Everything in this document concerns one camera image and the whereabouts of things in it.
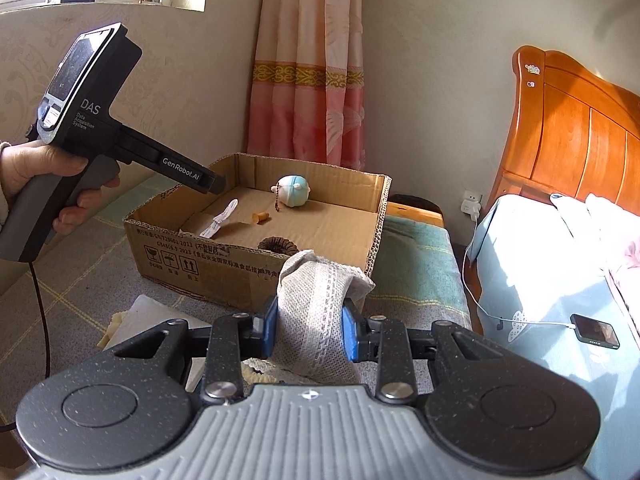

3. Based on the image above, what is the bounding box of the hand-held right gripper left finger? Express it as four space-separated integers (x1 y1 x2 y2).
107 296 279 407

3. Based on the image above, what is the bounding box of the grey plaid blanket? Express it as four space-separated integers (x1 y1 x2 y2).
0 175 473 411

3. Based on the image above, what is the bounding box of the white charging cable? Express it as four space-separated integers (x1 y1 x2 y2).
462 212 576 331

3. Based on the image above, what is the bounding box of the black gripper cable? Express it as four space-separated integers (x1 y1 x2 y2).
0 259 51 433

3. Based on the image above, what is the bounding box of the wooden headboard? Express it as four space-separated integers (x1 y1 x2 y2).
487 45 640 221

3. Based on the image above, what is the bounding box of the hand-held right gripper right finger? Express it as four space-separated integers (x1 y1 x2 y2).
341 307 511 406

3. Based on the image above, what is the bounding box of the brown scrunchie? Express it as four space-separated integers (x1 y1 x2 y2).
257 236 299 254

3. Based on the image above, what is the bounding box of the person's left hand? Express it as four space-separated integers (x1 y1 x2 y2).
0 140 121 235

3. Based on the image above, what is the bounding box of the white wall socket with charger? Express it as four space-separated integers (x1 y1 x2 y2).
459 190 483 223

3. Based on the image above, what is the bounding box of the white and blue pillow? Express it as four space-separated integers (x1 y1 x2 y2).
550 192 640 266

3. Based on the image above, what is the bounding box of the white folded towel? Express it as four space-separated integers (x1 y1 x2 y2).
102 294 213 392

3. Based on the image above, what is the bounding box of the cream scrunchie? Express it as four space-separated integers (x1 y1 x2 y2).
241 357 282 377

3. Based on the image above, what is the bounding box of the blue and white round toy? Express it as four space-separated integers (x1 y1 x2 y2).
276 175 313 208

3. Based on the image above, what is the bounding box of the brown cardboard box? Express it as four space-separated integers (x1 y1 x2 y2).
123 152 393 313

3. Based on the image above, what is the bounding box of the bed with light blue sheet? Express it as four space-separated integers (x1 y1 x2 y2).
465 194 640 480

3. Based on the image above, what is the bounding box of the white paper strip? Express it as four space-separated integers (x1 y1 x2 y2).
199 199 240 239

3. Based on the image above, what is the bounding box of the pink patterned curtain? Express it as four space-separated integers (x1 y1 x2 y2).
246 0 367 171

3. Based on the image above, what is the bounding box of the grey lace-trimmed sachet pillow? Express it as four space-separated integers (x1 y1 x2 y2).
276 250 376 385

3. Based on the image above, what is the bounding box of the cream fuzzy cloth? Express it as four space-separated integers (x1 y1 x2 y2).
97 310 127 351

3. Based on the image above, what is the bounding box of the black smartphone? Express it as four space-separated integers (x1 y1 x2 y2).
571 313 621 350

